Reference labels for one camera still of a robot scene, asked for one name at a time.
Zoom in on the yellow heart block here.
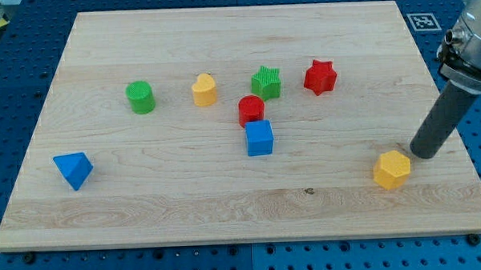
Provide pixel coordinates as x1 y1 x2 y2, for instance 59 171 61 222
192 73 217 107

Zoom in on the light wooden board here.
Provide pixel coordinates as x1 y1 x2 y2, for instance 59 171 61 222
0 1 481 252

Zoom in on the yellow hexagon block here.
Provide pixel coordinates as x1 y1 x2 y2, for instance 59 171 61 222
373 151 411 190

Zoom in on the red star block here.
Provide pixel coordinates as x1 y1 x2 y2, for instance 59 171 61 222
304 59 338 95

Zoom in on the white fiducial marker tag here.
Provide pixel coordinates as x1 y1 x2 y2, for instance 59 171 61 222
406 12 442 32

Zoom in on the blue triangle block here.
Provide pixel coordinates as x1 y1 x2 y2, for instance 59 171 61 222
53 151 93 191

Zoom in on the green cylinder block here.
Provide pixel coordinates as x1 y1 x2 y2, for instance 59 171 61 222
125 81 156 115

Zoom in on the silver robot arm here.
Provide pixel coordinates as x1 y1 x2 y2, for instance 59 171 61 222
439 0 481 94

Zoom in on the green star block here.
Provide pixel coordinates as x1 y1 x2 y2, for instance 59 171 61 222
251 66 281 100

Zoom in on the blue cube block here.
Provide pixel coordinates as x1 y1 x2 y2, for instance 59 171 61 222
245 119 273 156

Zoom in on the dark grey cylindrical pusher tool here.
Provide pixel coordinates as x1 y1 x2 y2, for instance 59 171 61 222
410 81 479 159

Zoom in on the red cylinder block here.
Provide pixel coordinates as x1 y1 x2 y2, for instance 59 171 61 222
238 95 265 127

